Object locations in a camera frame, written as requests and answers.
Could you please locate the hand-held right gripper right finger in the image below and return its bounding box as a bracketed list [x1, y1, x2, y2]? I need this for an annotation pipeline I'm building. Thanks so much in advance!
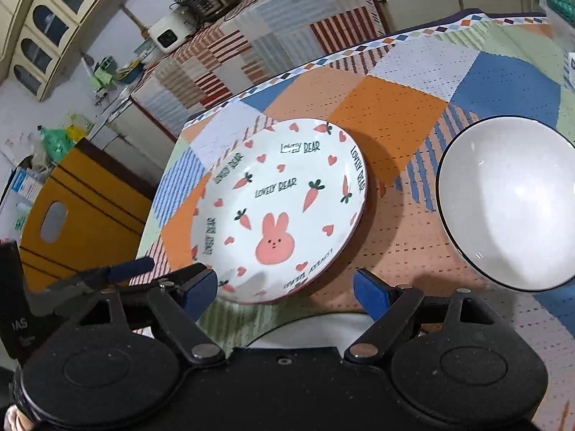
[344, 268, 497, 362]

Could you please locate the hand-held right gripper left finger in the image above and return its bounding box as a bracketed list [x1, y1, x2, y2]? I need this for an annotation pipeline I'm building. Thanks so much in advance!
[74, 264, 226, 366]

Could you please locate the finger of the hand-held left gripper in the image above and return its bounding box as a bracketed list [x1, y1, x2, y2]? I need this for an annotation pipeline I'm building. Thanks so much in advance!
[44, 257, 156, 298]

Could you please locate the white rabbit print plate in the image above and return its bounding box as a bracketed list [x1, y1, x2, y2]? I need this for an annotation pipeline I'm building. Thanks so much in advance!
[189, 119, 369, 305]

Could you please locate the white bowl with black rim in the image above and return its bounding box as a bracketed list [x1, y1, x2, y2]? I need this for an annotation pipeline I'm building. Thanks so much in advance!
[435, 116, 575, 295]

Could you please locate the white cloth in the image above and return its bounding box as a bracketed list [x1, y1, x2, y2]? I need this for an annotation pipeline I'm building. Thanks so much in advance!
[245, 310, 374, 350]

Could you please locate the blue and white box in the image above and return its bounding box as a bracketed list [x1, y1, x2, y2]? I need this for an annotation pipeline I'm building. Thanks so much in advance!
[0, 156, 54, 218]

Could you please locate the green plastic bag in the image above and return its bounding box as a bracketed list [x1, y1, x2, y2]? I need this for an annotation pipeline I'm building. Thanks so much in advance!
[40, 128, 76, 164]

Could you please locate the yellow plastic bag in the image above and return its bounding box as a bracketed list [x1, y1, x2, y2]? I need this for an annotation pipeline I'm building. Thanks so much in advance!
[63, 114, 96, 141]

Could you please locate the patchwork checked tablecloth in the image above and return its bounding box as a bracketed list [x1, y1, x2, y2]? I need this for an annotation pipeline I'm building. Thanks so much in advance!
[135, 9, 575, 360]

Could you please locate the white rice cooker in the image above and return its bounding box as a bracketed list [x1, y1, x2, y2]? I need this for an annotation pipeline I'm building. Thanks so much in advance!
[148, 9, 188, 53]

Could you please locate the striped patchwork counter cloth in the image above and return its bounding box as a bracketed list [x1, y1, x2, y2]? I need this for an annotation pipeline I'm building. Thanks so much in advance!
[130, 0, 387, 140]

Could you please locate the white low cabinet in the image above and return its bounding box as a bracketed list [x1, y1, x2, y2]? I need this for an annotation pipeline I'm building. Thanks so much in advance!
[376, 0, 545, 33]

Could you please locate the clear plastic container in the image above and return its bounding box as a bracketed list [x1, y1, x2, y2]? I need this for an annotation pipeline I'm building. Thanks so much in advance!
[538, 0, 575, 55]

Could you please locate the cream wall cabinet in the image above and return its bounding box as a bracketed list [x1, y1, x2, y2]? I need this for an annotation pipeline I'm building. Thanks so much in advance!
[0, 0, 135, 102]

